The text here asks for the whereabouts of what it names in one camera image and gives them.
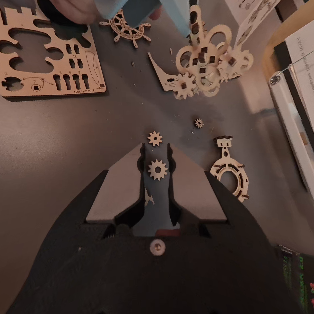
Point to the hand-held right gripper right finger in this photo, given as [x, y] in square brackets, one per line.
[196, 196]

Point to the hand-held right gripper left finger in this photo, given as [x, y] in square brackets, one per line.
[115, 196]

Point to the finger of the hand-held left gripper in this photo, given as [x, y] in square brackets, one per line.
[179, 12]

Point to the wooden gear with round hole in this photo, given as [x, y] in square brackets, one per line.
[153, 174]

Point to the wooden model axle assembly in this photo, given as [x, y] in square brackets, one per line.
[190, 79]

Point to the person's left hand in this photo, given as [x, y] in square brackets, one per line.
[78, 9]

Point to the wooden steering wheel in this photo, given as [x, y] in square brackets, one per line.
[114, 24]

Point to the wooden antler-shaped piece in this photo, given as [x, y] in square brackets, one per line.
[148, 198]

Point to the wooden sheet offcut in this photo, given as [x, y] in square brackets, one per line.
[162, 76]

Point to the tiny dark wooden gear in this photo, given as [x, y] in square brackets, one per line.
[202, 125]

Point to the wooden gear with square hole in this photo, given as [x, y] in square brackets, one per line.
[151, 135]

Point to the wooden sheet with large cutouts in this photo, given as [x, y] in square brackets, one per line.
[101, 73]

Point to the folded instruction booklet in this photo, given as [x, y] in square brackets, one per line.
[255, 17]

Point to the light wooden board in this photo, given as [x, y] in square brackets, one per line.
[267, 56]

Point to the white stand bar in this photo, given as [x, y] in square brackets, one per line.
[289, 117]

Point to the black kit box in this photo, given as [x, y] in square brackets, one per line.
[292, 282]

